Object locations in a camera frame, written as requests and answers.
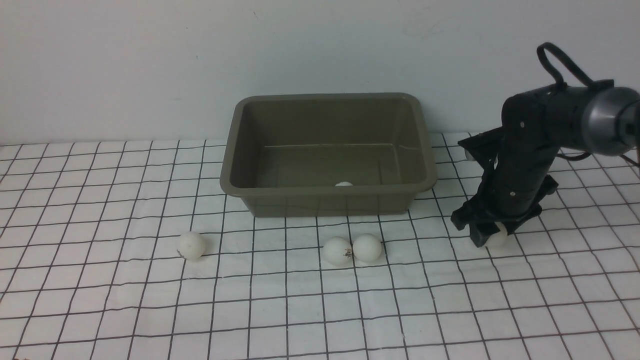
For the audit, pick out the white black-grid tablecloth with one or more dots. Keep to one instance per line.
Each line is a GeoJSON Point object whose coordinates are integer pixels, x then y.
{"type": "Point", "coordinates": [89, 268]}

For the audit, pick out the olive green plastic bin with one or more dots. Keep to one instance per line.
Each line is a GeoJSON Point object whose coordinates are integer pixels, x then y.
{"type": "Point", "coordinates": [285, 153]}

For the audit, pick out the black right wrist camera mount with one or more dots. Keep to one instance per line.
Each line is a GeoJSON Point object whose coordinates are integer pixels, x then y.
{"type": "Point", "coordinates": [484, 147]}

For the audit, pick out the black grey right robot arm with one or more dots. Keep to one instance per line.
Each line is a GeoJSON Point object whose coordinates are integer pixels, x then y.
{"type": "Point", "coordinates": [593, 121]}

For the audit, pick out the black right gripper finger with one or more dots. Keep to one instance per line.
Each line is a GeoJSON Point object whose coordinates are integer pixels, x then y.
{"type": "Point", "coordinates": [512, 224]}
{"type": "Point", "coordinates": [482, 233]}

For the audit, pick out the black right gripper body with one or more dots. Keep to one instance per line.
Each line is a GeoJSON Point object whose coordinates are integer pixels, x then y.
{"type": "Point", "coordinates": [513, 189]}

